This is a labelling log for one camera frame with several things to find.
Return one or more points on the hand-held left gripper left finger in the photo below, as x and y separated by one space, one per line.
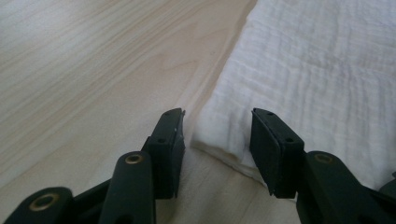
166 152

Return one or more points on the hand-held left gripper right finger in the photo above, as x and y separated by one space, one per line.
274 155

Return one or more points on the white cloth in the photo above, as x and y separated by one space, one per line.
311 68

